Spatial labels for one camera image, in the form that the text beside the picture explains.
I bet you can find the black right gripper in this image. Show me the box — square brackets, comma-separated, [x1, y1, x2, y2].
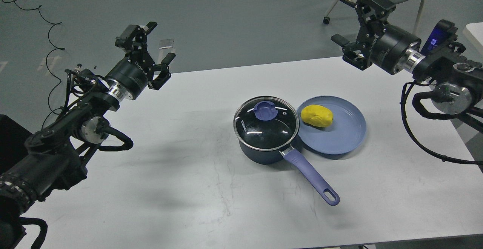
[331, 0, 421, 75]

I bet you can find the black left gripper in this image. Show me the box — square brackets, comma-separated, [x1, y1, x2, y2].
[106, 22, 176, 100]

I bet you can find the glass pot lid purple knob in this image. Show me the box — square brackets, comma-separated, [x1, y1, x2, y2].
[233, 96, 300, 152]

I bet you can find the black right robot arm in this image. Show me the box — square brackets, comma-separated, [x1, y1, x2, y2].
[331, 0, 483, 166]

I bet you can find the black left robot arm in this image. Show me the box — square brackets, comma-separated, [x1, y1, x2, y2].
[1, 22, 175, 249]

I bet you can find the yellow potato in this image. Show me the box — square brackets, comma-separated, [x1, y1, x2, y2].
[300, 105, 334, 128]

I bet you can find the blue plate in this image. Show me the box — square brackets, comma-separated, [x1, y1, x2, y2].
[297, 95, 367, 155]

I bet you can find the white side table corner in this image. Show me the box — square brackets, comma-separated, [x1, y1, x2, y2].
[463, 22, 483, 55]

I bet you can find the black box at left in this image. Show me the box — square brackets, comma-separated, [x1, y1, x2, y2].
[0, 114, 32, 174]

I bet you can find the dark blue saucepan purple handle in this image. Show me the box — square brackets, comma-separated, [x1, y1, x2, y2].
[237, 131, 340, 206]

